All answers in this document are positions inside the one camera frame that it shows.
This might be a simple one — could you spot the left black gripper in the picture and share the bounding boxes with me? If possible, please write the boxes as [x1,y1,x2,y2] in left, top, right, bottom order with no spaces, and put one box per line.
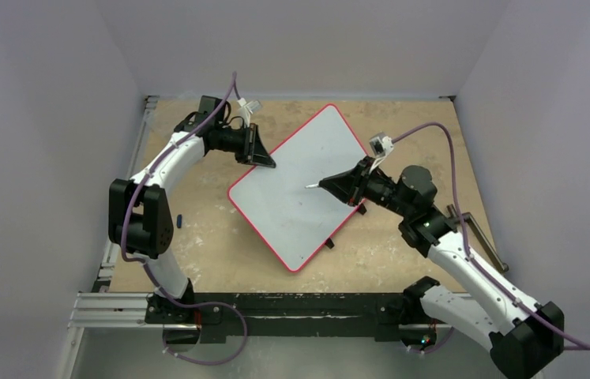
[216,123,276,168]

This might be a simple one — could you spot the red framed whiteboard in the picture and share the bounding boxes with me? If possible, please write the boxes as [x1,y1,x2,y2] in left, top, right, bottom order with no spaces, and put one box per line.
[227,103,366,272]

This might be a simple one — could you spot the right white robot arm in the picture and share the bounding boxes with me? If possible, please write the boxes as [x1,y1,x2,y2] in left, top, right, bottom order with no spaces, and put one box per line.
[318,156,564,378]

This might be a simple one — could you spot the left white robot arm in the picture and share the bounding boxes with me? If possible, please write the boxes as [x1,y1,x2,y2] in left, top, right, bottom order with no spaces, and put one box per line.
[108,96,276,323]

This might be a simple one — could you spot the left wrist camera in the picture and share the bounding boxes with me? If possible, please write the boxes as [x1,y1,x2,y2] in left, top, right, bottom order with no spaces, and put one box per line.
[237,97,262,126]

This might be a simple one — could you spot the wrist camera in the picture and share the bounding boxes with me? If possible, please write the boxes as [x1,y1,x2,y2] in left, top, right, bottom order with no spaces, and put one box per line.
[369,133,394,172]
[237,97,262,126]

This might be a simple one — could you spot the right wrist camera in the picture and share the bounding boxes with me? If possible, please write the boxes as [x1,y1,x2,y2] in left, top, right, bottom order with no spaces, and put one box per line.
[369,133,394,172]

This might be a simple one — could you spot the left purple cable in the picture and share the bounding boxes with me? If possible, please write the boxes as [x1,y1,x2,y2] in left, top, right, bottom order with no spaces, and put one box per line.
[118,71,250,367]

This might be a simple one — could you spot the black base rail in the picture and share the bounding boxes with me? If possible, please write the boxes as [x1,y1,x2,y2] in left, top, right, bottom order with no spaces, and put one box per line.
[145,292,437,347]

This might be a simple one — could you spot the aluminium frame rail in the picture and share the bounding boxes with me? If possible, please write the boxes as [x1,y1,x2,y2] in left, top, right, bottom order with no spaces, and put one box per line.
[58,96,160,379]

